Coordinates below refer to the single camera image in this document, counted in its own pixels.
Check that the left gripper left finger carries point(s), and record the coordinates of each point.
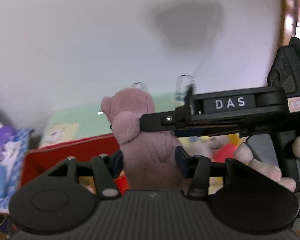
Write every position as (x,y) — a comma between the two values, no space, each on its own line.
(103,168)

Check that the black power adapter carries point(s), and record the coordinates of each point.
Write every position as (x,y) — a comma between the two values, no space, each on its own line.
(188,94)

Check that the pink plush teddy bear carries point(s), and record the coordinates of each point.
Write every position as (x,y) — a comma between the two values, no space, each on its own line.
(148,157)

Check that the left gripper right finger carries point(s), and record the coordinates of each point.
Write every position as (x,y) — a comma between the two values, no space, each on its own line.
(200,169)

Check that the person's right hand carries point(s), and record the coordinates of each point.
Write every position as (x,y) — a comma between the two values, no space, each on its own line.
(245,155)

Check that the pile of clothes and bags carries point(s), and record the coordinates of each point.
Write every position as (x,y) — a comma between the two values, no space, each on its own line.
(14,145)

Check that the cartoon bear bed sheet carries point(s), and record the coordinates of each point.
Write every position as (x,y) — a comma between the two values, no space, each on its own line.
(75,123)

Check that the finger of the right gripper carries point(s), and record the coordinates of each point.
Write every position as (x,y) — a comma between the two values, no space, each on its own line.
(161,121)

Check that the red storage box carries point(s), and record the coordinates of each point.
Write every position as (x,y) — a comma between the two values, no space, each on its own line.
(40,160)

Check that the yellow pink plush bear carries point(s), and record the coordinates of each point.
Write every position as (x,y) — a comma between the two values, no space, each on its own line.
(216,148)

